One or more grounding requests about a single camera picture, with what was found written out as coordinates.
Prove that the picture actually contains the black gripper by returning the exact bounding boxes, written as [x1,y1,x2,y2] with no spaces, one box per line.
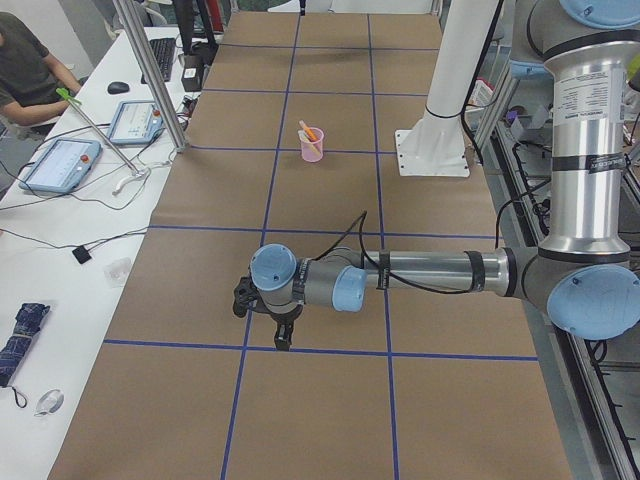
[254,298,303,351]

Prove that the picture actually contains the orange marker pen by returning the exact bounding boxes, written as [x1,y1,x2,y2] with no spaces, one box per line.
[299,120,318,142]

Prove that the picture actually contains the green marker pen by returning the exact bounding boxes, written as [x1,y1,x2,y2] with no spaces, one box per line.
[298,130,311,143]

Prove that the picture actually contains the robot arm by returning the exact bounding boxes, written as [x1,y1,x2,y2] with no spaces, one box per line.
[233,1,639,350]

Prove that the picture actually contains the clear plastic cup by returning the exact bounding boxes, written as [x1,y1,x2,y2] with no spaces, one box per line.
[103,257,132,288]

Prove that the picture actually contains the thin metal rod stand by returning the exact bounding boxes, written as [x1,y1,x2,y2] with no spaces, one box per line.
[56,88,151,196]

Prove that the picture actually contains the small black puck device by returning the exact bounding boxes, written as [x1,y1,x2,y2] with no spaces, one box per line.
[72,245,92,265]

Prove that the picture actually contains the clear round object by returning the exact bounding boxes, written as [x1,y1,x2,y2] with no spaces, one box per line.
[34,389,65,417]

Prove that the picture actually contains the teach pendant far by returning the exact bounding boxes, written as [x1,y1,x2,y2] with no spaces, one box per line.
[107,100,164,147]

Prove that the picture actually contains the teach pendant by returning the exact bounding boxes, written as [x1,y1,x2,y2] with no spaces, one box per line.
[18,138,102,194]
[107,100,164,147]

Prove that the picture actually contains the folded blue umbrella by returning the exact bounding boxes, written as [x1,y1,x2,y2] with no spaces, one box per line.
[1,303,51,409]

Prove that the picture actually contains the teach pendant near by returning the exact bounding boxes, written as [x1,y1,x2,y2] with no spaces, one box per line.
[18,138,102,194]

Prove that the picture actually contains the small brown box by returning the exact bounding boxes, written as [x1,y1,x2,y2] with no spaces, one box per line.
[180,54,204,92]

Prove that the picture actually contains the black computer mouse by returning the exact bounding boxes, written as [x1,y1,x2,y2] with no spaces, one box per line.
[107,81,130,95]

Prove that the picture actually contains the black keyboard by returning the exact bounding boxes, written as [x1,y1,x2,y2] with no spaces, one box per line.
[149,37,176,82]

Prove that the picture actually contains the seated person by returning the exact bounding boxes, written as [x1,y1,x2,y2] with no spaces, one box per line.
[1,12,81,135]

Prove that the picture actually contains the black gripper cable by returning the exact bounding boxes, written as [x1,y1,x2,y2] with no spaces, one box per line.
[309,197,551,296]

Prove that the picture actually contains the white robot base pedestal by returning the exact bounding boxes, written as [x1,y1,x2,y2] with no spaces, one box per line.
[395,0,501,178]

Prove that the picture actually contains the aluminium frame post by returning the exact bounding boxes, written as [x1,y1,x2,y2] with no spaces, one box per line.
[113,0,187,153]

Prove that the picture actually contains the aluminium side frame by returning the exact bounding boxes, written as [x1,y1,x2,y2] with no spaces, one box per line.
[474,29,640,480]

